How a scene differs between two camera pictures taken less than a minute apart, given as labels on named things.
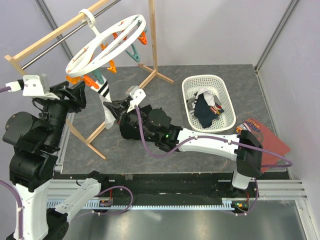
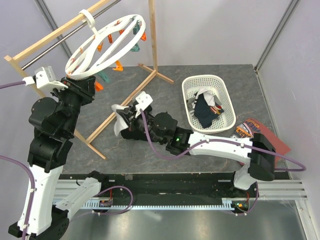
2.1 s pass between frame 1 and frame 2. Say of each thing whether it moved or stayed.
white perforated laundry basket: stayed
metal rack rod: stayed
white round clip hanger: moved
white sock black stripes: stayed
